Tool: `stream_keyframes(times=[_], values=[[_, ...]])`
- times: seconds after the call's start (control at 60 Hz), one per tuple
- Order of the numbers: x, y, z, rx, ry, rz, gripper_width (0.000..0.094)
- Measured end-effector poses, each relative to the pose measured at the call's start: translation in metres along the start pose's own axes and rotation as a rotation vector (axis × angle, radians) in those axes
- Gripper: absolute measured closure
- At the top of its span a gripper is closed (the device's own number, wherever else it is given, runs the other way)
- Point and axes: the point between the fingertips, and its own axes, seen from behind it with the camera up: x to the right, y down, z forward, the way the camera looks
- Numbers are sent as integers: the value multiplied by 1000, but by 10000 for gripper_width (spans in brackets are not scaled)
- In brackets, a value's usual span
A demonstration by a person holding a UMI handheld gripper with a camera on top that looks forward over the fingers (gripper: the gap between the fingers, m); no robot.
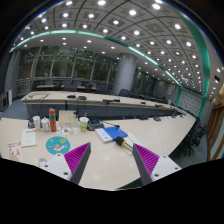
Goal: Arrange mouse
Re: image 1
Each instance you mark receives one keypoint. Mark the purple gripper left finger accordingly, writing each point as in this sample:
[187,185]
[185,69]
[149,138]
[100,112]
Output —
[69,166]

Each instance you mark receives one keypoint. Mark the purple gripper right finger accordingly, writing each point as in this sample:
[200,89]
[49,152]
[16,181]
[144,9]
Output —
[151,166]

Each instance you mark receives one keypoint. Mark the colourful sticker sheet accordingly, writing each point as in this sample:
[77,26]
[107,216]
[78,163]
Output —
[68,131]

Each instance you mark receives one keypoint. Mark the black and yellow microphone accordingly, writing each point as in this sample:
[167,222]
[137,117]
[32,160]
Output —
[122,143]

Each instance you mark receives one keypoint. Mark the white paper cup green band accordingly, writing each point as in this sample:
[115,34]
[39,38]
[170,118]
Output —
[83,123]

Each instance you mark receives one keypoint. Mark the blue book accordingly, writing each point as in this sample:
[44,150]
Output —
[110,133]

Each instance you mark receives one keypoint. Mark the dark device box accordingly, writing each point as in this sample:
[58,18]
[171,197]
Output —
[94,124]

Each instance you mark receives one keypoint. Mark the white box sign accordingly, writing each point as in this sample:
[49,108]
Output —
[67,118]

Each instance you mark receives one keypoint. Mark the white jar with lid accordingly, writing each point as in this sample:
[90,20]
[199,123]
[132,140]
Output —
[45,124]

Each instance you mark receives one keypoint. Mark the white paper booklet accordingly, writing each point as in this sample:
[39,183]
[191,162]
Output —
[28,137]

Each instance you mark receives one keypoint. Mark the red bottle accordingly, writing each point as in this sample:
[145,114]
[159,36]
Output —
[52,118]

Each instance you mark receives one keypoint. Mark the black office chair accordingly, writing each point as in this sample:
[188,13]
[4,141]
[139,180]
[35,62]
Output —
[193,137]

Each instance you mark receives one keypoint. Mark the red and white leaflet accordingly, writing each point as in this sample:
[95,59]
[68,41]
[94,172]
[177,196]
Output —
[15,152]

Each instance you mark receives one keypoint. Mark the long conference desk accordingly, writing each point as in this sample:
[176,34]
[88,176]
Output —
[96,105]

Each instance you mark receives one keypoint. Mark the grey round pillar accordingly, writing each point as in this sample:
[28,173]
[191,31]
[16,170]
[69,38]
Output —
[124,73]

